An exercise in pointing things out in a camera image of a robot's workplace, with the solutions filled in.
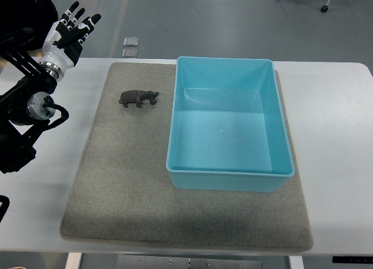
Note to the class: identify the lower metal floor plate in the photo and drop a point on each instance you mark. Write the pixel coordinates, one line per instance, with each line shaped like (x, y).
(130, 53)

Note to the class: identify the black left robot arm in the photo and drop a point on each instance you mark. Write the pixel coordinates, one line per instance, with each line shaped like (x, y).
(27, 109)

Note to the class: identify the left white table leg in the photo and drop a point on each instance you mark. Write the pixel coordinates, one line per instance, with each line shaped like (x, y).
(73, 261)

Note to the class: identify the white table leg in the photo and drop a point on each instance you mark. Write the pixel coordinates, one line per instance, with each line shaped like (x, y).
(73, 261)
(296, 262)

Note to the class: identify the metal floor plate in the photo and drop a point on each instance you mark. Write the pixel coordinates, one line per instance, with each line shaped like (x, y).
(130, 42)
(130, 53)

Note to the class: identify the brown hippo toy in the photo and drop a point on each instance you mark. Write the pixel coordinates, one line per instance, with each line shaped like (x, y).
(137, 96)

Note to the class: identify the right white table leg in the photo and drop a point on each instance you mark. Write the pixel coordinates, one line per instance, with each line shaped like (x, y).
(296, 262)

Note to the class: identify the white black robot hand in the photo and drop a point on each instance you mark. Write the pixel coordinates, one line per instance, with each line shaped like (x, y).
(63, 44)

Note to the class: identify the upper metal floor plate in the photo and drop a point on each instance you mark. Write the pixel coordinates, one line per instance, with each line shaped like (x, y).
(130, 42)

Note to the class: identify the blue plastic box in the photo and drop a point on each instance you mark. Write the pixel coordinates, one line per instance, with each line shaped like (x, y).
(228, 130)

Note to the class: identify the grey metal table crossbar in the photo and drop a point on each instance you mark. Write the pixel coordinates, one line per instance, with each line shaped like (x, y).
(133, 261)

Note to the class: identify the black table control panel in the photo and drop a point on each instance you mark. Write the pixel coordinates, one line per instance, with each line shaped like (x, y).
(352, 259)

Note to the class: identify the right black caster wheel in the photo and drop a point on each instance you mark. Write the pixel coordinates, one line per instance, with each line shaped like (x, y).
(324, 8)

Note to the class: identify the grey felt mat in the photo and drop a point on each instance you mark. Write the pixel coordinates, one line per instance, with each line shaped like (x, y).
(122, 192)

